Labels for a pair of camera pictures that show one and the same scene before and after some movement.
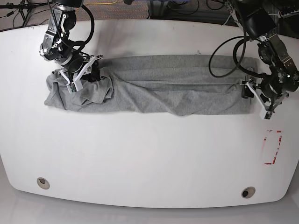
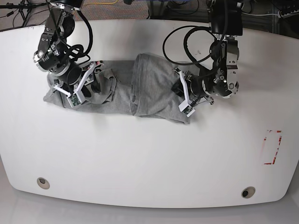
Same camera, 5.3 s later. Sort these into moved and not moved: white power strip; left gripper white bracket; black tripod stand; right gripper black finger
Moved: left gripper white bracket; right gripper black finger
Not moved: black tripod stand; white power strip
